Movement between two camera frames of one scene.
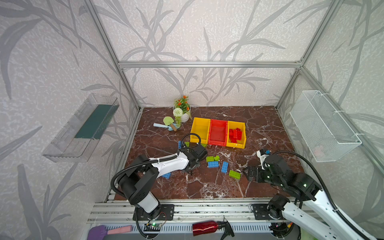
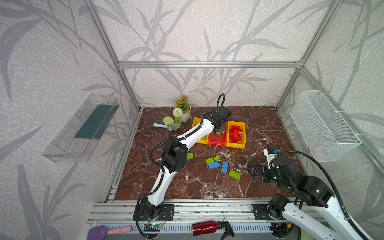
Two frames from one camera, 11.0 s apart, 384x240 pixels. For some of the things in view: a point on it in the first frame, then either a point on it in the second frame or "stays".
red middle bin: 217,133 stays
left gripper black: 192,163 → 218,127
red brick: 237,134 stays
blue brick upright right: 224,167 stays
